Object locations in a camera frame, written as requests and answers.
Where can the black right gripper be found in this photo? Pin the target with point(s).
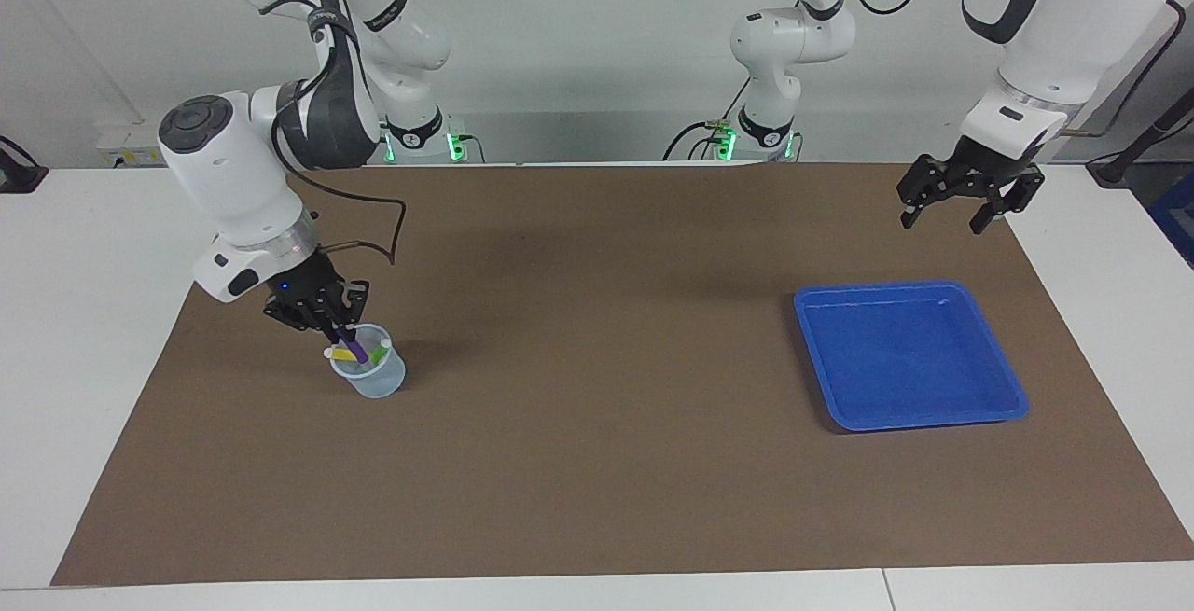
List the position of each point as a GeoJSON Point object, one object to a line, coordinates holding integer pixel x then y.
{"type": "Point", "coordinates": [308, 284]}

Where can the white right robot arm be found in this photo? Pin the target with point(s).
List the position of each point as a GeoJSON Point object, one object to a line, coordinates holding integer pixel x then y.
{"type": "Point", "coordinates": [242, 163]}

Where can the blue plastic tray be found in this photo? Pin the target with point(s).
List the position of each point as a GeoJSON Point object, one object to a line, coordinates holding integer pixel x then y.
{"type": "Point", "coordinates": [858, 359]}

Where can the translucent plastic cup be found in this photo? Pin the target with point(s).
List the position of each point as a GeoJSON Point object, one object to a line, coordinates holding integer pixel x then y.
{"type": "Point", "coordinates": [378, 382]}

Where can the brown table mat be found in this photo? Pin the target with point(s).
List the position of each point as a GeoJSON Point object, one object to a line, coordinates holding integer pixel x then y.
{"type": "Point", "coordinates": [597, 462]}

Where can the purple marker pen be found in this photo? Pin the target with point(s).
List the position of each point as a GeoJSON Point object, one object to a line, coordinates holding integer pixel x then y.
{"type": "Point", "coordinates": [353, 346]}

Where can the black stand pole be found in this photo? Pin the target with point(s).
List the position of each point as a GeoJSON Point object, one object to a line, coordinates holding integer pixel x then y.
{"type": "Point", "coordinates": [1133, 149]}

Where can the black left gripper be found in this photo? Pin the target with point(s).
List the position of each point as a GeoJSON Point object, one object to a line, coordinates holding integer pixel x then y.
{"type": "Point", "coordinates": [984, 168]}

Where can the blue crate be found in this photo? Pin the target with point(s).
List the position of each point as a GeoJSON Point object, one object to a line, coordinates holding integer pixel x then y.
{"type": "Point", "coordinates": [1177, 219]}

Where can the yellow marker pen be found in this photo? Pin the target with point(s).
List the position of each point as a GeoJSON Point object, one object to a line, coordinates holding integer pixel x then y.
{"type": "Point", "coordinates": [341, 351]}

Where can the black table clamp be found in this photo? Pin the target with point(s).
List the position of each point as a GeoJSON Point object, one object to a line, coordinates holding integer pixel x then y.
{"type": "Point", "coordinates": [19, 177]}

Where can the white power strip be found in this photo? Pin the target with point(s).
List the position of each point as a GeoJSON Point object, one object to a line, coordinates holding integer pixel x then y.
{"type": "Point", "coordinates": [131, 140]}

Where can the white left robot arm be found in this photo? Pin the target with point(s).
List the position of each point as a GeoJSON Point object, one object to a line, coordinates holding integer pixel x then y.
{"type": "Point", "coordinates": [1045, 23]}

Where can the green marker pen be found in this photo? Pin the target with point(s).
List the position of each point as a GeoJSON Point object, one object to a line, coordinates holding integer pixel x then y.
{"type": "Point", "coordinates": [380, 352]}

